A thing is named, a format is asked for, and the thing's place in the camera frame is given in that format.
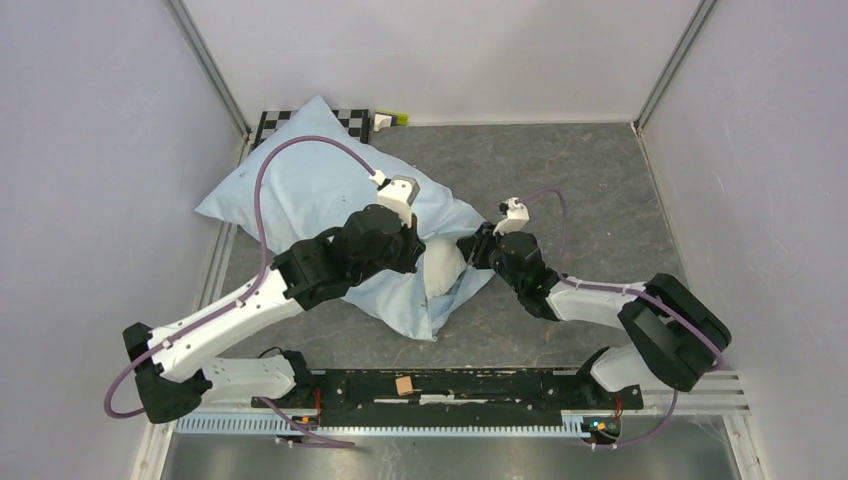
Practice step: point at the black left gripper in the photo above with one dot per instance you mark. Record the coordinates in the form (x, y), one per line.
(413, 249)

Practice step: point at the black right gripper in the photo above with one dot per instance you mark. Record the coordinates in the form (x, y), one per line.
(476, 245)

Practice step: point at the white pillow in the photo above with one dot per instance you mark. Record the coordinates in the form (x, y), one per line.
(442, 265)

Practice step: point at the light blue pillowcase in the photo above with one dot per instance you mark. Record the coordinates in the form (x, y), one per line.
(315, 185)

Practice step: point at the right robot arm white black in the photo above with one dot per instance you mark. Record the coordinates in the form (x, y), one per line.
(674, 338)

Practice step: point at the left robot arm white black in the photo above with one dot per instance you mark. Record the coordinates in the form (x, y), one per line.
(179, 367)

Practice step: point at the small white green block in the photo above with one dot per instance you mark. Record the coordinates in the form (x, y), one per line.
(386, 119)

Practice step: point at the black white checkerboard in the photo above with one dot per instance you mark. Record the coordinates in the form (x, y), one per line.
(357, 123)

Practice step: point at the small wooden cube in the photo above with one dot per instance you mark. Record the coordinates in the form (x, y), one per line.
(404, 386)

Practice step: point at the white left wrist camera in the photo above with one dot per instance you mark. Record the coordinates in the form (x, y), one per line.
(397, 194)

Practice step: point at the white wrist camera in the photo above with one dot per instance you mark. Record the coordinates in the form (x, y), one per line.
(397, 194)
(514, 216)

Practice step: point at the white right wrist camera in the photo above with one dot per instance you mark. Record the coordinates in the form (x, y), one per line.
(514, 216)

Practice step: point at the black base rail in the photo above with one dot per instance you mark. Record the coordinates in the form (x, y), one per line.
(487, 397)

